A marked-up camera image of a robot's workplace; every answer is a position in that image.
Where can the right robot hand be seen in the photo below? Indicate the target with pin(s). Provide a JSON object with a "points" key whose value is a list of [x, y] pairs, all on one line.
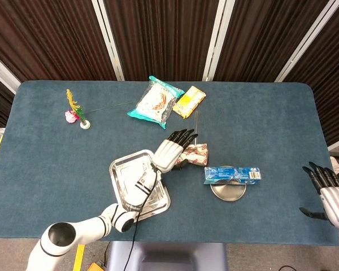
{"points": [[337, 203]]}

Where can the red patterned snack wrapper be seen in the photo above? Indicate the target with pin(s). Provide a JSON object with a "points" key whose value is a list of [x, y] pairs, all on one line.
{"points": [[197, 153]]}

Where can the clear tube with white cap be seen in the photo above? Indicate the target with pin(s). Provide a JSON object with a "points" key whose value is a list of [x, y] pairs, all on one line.
{"points": [[197, 121]]}

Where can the feather shuttlecock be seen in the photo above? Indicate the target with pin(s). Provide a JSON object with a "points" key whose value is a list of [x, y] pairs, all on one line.
{"points": [[85, 124]]}

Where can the orange object on floor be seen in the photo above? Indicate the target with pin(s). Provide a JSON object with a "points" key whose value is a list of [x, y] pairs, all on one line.
{"points": [[97, 267]]}

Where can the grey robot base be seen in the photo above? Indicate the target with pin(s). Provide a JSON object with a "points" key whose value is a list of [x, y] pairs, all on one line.
{"points": [[172, 254]]}

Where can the white shoe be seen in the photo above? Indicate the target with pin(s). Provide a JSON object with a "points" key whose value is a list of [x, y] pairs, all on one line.
{"points": [[337, 163]]}

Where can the rectangular steel tray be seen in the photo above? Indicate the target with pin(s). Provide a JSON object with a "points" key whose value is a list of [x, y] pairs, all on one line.
{"points": [[124, 175]]}

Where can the white partition post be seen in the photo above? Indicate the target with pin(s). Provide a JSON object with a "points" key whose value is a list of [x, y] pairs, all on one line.
{"points": [[217, 42], [108, 42], [1, 70], [308, 42]]}

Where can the teal noodle package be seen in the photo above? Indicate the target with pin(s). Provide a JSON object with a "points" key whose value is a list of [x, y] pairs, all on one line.
{"points": [[154, 103]]}

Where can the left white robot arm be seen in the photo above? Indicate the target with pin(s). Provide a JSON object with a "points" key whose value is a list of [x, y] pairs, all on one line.
{"points": [[82, 228]]}

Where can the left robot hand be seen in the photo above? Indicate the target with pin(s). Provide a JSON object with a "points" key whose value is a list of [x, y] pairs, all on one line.
{"points": [[166, 155]]}

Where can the blue snack packet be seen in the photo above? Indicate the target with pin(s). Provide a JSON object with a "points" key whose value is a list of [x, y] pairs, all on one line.
{"points": [[231, 175]]}

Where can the brown ribbed partition panel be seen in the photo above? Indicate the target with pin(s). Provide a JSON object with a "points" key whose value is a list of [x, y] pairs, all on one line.
{"points": [[45, 36], [164, 36], [265, 34], [333, 84]]}

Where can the round steel plate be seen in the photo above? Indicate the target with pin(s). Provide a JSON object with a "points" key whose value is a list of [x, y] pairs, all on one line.
{"points": [[228, 193]]}

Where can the yellow snack package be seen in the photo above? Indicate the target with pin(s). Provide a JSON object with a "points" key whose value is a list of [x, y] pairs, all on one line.
{"points": [[188, 101]]}

